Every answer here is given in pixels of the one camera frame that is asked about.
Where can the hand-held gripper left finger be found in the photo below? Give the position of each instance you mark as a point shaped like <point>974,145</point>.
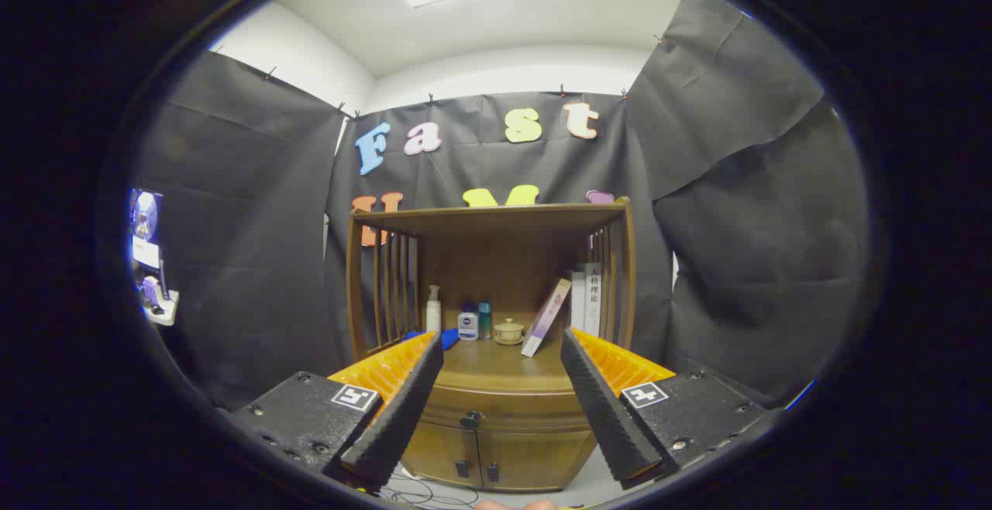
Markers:
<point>399,417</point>

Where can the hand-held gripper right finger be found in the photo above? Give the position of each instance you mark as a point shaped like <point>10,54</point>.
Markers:
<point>604,409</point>

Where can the wooden drawer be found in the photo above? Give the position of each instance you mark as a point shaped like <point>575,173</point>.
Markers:
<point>527,413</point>

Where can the wooden countertop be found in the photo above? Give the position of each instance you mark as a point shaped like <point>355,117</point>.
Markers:
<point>496,366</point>

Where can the wooden cabinet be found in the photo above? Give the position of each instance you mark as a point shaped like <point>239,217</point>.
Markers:
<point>504,262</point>

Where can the blue cloth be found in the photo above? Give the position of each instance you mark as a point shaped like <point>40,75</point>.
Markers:
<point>450,338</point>

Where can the white pump bottle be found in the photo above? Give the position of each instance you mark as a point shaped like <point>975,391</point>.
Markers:
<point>433,316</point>

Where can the purple and white book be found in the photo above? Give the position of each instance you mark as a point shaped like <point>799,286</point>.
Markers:
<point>545,318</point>

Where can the white book black characters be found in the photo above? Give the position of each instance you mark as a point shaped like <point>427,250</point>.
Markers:
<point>592,301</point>

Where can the plain white book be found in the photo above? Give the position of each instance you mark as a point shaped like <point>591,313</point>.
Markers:
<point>578,301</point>

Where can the white lotion bottle blue cap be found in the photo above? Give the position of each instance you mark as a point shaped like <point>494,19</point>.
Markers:
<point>467,326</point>

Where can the beige lidded teacup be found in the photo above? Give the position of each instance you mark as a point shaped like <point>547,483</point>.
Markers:
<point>508,332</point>

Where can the teal bottle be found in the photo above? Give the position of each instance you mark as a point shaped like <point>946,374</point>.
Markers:
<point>484,320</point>

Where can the white side table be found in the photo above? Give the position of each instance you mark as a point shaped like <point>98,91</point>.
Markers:
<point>164,310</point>

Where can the purple tissue box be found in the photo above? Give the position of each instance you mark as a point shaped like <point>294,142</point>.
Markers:
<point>153,297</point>

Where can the computer monitor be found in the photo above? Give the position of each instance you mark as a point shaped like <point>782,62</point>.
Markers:
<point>145,219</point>

